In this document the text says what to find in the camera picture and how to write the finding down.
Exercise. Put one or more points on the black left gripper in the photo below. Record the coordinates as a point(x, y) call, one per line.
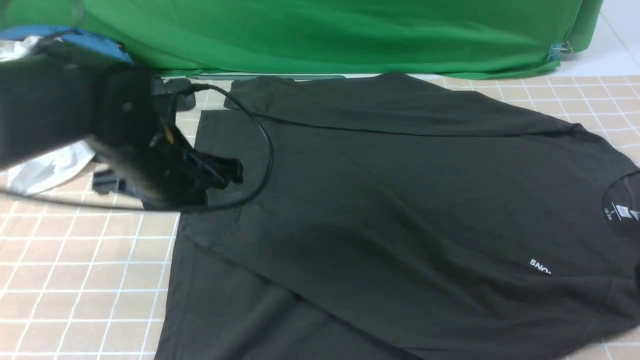
point(160, 168)

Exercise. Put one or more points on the dark gray long-sleeved shirt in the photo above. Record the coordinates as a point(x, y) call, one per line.
point(405, 221)

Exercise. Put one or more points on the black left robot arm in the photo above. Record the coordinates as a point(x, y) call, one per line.
point(62, 93)

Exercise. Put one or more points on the green backdrop cloth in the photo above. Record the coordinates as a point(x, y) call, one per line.
point(465, 39)

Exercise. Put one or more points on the blue crumpled garment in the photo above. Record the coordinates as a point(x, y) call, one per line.
point(17, 41)

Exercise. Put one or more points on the white crumpled garment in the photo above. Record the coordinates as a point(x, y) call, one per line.
point(50, 170)

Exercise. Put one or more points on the blue binder clip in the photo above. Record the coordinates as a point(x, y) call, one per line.
point(559, 50)

